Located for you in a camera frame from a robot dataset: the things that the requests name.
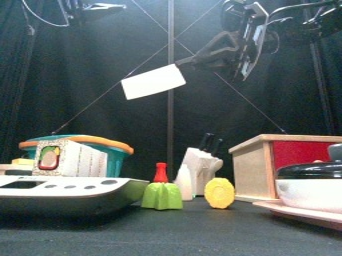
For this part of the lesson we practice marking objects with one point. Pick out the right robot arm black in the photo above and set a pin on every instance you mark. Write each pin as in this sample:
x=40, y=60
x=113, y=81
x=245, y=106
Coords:
x=308, y=20

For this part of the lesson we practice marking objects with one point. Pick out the black metal stand pole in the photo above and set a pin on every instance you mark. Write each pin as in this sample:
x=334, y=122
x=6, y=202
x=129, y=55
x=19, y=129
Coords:
x=321, y=86

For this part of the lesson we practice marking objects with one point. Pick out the white toy knife block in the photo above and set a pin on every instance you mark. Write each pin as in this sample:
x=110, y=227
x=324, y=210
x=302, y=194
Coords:
x=202, y=163

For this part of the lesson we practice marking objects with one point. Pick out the wooden box red side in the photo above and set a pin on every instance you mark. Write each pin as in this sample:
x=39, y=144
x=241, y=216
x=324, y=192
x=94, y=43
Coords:
x=252, y=166

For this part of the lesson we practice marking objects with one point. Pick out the yellow toy corn half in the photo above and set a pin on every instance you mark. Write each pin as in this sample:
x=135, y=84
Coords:
x=219, y=193

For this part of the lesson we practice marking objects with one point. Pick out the teal basket orange rim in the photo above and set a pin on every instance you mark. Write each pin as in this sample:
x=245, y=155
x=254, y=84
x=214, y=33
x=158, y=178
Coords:
x=118, y=160

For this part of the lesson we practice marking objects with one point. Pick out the white toy saucepan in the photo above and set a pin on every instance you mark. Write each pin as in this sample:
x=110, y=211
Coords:
x=312, y=196

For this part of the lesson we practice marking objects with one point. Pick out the white sushi print box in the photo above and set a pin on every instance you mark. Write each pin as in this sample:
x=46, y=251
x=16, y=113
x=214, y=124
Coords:
x=81, y=160

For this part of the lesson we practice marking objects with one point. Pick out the pink wooden board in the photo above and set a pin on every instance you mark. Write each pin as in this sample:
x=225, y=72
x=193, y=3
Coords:
x=308, y=215

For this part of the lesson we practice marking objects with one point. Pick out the small yellow toy block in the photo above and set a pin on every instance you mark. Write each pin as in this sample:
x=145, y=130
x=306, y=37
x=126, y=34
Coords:
x=22, y=161

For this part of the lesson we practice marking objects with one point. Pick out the cream flat toy piece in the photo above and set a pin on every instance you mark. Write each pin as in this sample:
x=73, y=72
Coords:
x=14, y=167

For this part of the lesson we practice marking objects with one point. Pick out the white toy kitchen scale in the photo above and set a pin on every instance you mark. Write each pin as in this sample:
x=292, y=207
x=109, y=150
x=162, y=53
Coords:
x=67, y=196

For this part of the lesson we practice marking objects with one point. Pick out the grey metal frame pole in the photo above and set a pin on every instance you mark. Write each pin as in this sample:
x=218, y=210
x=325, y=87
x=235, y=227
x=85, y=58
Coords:
x=170, y=116

